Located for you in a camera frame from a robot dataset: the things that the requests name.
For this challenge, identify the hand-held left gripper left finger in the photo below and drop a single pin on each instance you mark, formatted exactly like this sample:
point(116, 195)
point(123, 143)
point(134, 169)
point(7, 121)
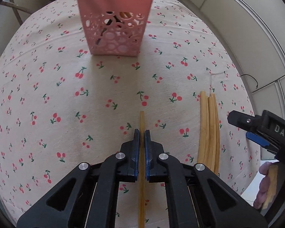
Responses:
point(135, 152)

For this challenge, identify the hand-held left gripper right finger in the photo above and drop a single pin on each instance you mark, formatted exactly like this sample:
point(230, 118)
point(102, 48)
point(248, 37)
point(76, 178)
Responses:
point(147, 152)

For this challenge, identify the bundle of bamboo chopsticks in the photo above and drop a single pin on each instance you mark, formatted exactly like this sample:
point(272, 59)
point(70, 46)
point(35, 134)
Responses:
point(207, 123)

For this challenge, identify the person's right hand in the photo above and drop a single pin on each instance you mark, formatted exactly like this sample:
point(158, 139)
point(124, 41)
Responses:
point(263, 171)

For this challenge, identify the slanted metal pole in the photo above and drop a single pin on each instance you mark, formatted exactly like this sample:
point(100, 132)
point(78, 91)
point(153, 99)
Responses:
point(11, 4)

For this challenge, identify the white kitchen cabinets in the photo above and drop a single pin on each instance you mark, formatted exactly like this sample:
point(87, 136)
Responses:
point(239, 16)

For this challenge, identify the single bamboo chopstick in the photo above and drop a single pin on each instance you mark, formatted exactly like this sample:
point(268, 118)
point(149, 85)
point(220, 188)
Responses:
point(141, 123)

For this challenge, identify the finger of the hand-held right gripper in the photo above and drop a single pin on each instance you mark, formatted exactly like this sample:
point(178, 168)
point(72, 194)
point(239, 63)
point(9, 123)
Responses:
point(256, 139)
point(239, 120)

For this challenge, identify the pink perforated utensil holder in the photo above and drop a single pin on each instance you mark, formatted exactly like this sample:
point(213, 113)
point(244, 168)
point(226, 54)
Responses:
point(114, 2)

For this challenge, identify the cherry print tablecloth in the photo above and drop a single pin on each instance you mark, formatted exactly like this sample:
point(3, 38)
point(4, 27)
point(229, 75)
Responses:
point(61, 87)

